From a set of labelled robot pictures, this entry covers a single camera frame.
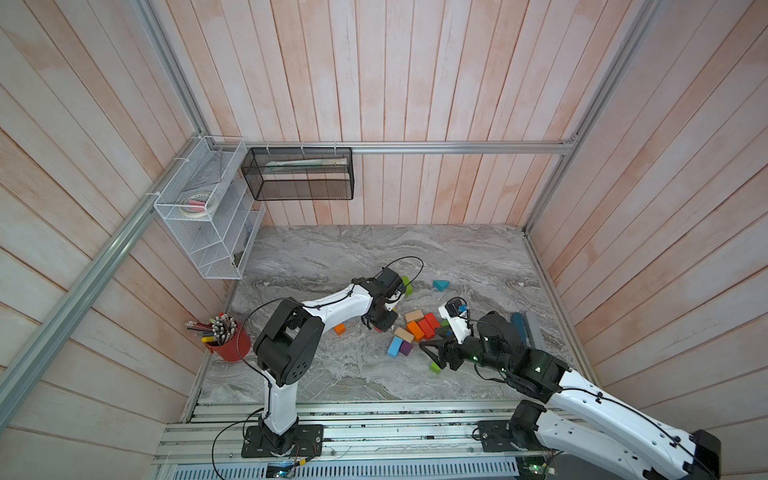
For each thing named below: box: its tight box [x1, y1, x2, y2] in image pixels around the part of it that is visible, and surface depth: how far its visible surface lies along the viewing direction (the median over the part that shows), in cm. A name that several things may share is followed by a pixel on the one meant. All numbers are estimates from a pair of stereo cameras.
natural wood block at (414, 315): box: [404, 309, 425, 323], surface depth 95 cm
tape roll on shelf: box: [179, 192, 214, 217], surface depth 75 cm
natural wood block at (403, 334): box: [394, 326, 415, 343], surface depth 92 cm
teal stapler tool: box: [512, 312, 527, 347], surface depth 96 cm
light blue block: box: [387, 336, 404, 359], surface depth 89 cm
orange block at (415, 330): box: [406, 321, 425, 342], surface depth 92 cm
